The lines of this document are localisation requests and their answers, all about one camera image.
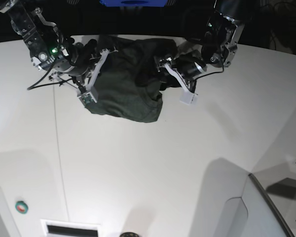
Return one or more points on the black round knob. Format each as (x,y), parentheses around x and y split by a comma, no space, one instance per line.
(129,234)

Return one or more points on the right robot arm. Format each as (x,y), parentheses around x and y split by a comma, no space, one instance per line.
(51,50)

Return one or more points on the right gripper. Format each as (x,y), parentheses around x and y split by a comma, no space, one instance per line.
(77,63)

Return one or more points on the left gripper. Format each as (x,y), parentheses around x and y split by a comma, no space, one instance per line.
(189,66)

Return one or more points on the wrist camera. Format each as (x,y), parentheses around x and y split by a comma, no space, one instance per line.
(89,96)
(188,98)

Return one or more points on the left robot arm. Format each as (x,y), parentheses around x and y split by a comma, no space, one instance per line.
(217,48)

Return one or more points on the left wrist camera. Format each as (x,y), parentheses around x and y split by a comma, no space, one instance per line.
(188,98)

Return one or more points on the grey metal rail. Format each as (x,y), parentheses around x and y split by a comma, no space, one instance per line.
(279,218)

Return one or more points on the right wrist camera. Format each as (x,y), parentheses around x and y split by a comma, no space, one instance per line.
(89,96)

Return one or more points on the red green emergency button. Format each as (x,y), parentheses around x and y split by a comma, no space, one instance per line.
(21,207)

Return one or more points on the dark green t-shirt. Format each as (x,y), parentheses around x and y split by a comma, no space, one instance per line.
(129,85)

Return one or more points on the blue box with oval hole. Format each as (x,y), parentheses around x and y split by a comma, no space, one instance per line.
(129,3)

